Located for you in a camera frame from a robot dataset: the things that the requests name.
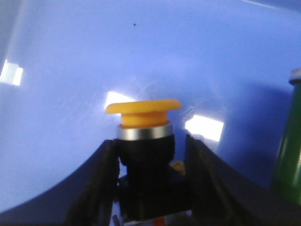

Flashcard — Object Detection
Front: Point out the aluminium conveyor frame rail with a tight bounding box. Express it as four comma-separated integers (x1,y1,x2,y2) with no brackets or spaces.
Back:
289,68,301,85

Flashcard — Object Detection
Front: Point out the yellow mushroom push button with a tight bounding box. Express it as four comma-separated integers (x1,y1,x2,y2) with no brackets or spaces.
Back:
105,99,190,226

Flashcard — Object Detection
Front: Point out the blue plastic tray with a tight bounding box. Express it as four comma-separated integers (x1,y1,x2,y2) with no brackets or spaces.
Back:
0,0,301,211

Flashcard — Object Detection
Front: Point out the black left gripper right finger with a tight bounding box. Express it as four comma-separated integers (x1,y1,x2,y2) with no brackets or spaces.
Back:
185,135,301,226

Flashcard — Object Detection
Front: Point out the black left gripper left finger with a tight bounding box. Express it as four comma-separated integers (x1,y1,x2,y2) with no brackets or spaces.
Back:
0,140,119,226

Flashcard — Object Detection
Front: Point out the green conveyor belt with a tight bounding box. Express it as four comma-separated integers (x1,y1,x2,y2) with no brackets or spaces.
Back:
271,81,301,204

